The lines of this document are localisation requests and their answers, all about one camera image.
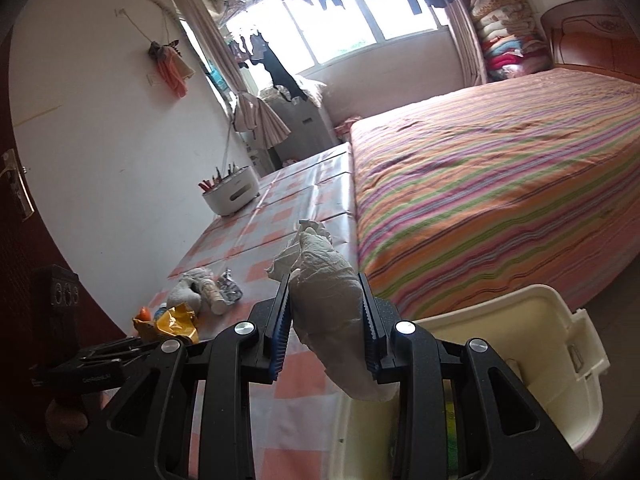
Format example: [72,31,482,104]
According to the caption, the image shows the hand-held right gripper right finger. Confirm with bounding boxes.
[356,271,586,480]

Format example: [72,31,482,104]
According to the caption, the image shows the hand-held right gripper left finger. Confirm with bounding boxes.
[60,275,296,480]

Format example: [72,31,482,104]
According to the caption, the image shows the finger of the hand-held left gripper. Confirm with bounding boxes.
[75,337,151,363]

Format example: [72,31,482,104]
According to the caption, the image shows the white tissue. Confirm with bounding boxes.
[265,219,401,402]
[166,267,213,311]

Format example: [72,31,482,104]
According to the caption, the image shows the yellow snack bag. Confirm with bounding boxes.
[132,306,200,343]

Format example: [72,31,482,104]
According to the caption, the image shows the silver blister pack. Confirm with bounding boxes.
[216,270,243,306]

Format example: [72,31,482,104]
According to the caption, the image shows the cream plastic bin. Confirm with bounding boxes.
[325,284,611,480]

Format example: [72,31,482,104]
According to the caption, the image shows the person's left hand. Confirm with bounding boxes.
[46,401,90,450]

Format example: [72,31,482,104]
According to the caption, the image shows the dark red door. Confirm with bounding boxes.
[0,95,126,411]

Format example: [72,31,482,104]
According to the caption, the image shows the white utensil holder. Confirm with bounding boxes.
[202,166,261,217]

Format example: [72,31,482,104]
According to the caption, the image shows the bunch of chopsticks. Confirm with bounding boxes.
[199,162,238,193]

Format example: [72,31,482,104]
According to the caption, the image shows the bed with striped cover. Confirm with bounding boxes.
[349,67,640,321]

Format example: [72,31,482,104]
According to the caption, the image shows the white pole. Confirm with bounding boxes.
[220,110,238,173]

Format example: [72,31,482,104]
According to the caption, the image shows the pink cloth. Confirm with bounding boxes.
[334,117,361,143]

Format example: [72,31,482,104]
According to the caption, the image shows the white washing machine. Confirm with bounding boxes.
[260,87,341,171]

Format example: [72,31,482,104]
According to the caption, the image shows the striped hanging cloth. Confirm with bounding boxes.
[232,92,292,150]

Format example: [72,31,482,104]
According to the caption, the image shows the teal hanging cloth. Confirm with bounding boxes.
[207,67,233,101]

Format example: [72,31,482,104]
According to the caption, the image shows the black hanging garment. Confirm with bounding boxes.
[262,40,308,103]

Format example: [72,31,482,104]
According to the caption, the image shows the orange cloth on hook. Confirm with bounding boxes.
[149,40,195,100]

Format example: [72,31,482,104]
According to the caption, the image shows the hanging socks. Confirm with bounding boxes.
[227,32,271,68]

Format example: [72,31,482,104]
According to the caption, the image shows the beige curtain beside quilts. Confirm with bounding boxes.
[442,0,488,86]

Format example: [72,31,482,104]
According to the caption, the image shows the window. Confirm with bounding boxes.
[220,0,451,68]

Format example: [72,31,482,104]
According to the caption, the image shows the stack of folded quilts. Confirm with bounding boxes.
[470,0,551,81]

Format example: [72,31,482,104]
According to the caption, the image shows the wooden headboard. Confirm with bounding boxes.
[540,0,640,83]

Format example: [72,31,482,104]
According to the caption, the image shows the metal door handle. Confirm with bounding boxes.
[0,149,35,220]

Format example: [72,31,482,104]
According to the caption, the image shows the beige curtain beside wire rack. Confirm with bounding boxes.
[172,0,251,106]

